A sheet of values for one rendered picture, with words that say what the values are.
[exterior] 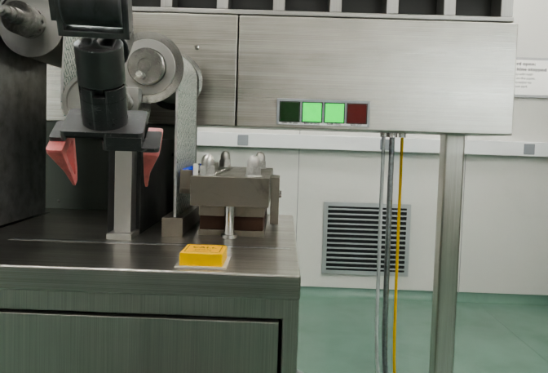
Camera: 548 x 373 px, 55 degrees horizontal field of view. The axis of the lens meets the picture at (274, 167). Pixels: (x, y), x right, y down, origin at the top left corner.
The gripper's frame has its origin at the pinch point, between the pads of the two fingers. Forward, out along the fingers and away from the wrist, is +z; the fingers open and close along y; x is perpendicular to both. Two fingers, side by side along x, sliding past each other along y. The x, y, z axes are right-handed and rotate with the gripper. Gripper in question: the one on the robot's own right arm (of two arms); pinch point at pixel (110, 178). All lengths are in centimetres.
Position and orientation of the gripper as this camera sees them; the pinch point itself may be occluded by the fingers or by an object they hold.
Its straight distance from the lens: 76.9
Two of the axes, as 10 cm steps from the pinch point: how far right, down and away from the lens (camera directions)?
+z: -0.9, 8.4, 5.3
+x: 0.9, 5.4, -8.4
